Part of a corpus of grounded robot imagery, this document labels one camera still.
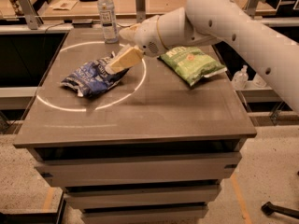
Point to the left metal bracket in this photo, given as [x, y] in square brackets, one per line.
[29, 14]

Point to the clear sanitizer bottle left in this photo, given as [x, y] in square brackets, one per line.
[240, 78]

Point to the grey drawer cabinet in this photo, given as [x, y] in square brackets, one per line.
[151, 149]

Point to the clear sanitizer bottle right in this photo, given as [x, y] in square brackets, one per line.
[258, 81]

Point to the green chip bag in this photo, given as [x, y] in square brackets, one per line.
[192, 64]

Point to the white paper card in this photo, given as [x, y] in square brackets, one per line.
[63, 5]

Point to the black chair base leg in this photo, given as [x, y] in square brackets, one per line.
[269, 208]

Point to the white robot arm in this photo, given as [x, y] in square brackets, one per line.
[272, 55]

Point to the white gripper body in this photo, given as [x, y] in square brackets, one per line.
[147, 39]

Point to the clear sanitizer bottle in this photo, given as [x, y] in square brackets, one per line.
[240, 78]
[258, 81]

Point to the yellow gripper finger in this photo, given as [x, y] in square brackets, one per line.
[130, 58]
[123, 50]

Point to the clear plastic water bottle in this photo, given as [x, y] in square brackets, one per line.
[107, 16]

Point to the middle metal bracket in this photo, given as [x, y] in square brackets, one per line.
[140, 7]

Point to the blue chip bag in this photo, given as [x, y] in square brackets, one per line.
[92, 78]

